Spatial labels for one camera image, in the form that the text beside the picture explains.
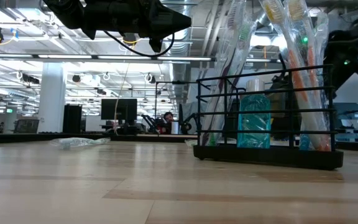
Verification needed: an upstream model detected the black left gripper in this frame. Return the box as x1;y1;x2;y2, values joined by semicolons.
84;0;192;53

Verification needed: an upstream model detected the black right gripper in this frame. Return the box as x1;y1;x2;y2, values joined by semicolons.
324;30;358;91

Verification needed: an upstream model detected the orange toothbrush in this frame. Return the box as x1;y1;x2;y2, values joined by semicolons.
283;0;331;152
259;0;334;152

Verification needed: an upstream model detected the purple toothbrush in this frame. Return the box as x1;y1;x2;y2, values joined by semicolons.
201;0;249;147

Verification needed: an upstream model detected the teal mouthwash bottle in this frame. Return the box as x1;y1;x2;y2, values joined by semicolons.
237;78;272;149

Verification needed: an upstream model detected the black wire toothbrush caddy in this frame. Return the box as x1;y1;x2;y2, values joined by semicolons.
193;63;344;171

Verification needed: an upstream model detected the teal screen monitor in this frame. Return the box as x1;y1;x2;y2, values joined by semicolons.
333;102;358;129

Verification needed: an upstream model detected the person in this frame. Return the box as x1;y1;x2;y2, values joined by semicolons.
162;111;176;135

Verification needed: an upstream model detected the black desk monitor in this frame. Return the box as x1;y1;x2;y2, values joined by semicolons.
100;98;138;126

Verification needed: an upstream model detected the long ceiling light bar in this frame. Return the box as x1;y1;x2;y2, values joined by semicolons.
0;53;216;62

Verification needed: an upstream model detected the black cabinet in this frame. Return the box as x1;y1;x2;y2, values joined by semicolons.
62;103;83;134

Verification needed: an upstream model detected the white structural column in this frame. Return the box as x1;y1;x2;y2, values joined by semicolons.
37;62;67;134

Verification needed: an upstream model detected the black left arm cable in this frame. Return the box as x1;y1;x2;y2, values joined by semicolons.
103;30;176;58

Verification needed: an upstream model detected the silver ventilation duct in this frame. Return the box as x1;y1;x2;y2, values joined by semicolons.
162;0;195;105

